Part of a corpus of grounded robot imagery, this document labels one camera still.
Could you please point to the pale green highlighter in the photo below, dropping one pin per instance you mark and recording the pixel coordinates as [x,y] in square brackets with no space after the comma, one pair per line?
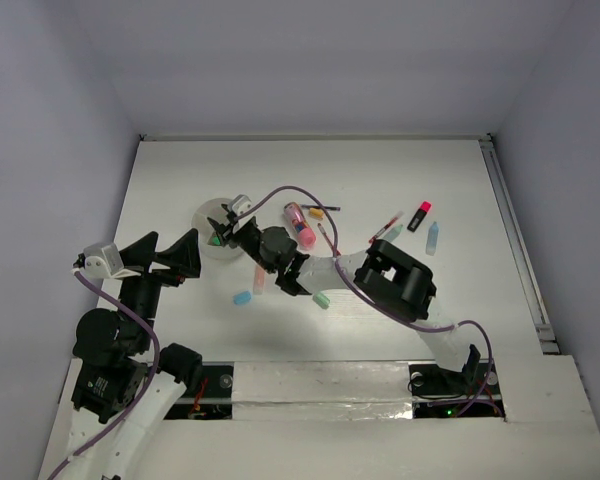
[393,233]

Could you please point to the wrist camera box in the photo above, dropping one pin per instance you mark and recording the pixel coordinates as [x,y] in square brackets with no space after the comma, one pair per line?
[240,205]
[102,261]

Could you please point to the pale blue highlighter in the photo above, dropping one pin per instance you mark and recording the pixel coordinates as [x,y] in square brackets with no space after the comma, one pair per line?
[432,239]

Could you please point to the pink pencil-shaped highlighter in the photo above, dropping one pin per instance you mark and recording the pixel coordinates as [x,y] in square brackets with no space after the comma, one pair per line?
[259,280]

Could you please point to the foil covered front beam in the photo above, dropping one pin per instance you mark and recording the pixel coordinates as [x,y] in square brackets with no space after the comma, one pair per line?
[321,391]

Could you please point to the green eraser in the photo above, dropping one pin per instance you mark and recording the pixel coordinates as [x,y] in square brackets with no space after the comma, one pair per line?
[321,300]

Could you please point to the white round pen holder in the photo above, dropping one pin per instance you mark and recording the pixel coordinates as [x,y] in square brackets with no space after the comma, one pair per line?
[209,244]

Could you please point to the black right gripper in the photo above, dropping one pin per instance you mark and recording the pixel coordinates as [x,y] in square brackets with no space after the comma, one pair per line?
[232,232]

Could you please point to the red gel pen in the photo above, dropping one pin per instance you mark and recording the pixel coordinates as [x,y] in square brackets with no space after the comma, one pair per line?
[329,242]

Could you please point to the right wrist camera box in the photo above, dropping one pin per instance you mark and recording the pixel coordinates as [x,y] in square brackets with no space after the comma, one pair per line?
[240,205]

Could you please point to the black pink highlighter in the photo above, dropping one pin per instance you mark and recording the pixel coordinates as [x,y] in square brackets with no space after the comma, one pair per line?
[419,216]

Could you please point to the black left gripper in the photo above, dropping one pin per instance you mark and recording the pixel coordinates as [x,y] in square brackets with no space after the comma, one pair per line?
[160,269]

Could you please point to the blue eraser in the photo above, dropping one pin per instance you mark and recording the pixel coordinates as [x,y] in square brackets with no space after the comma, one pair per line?
[242,298]

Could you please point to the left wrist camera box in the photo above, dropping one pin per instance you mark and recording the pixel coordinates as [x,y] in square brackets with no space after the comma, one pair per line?
[102,261]

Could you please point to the yellow cap eraser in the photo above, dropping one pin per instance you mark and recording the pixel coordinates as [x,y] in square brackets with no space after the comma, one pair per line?
[316,213]

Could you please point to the black green highlighter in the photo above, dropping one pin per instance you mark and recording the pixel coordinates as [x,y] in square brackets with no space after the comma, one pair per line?
[214,241]

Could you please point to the pink crayon bottle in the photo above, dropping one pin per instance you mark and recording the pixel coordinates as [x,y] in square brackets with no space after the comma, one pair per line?
[304,233]

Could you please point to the aluminium side rail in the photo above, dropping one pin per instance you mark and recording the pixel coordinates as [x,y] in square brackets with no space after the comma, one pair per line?
[544,330]

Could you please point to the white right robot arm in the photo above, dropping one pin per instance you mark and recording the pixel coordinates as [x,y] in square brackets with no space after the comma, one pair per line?
[383,276]

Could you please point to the red refill pen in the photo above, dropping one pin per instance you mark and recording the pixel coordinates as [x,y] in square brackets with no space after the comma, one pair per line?
[384,229]

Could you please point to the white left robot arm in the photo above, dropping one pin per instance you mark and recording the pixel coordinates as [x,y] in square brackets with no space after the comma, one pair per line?
[127,381]

